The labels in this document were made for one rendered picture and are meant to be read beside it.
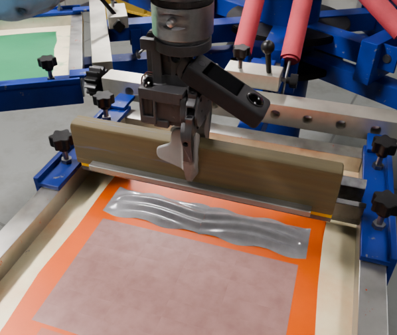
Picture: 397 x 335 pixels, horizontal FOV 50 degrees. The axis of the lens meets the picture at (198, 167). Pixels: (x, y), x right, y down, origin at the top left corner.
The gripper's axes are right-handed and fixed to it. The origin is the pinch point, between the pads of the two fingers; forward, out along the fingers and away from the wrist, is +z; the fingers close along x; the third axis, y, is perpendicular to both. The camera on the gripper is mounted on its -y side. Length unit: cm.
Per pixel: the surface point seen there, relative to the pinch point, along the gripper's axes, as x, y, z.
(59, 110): -167, 153, 110
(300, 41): -58, -8, 1
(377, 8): -71, -25, -5
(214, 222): -2.1, -2.3, 12.8
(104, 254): 9.6, 12.6, 13.7
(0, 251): 16.5, 26.1, 10.2
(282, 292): 8.1, -15.6, 13.5
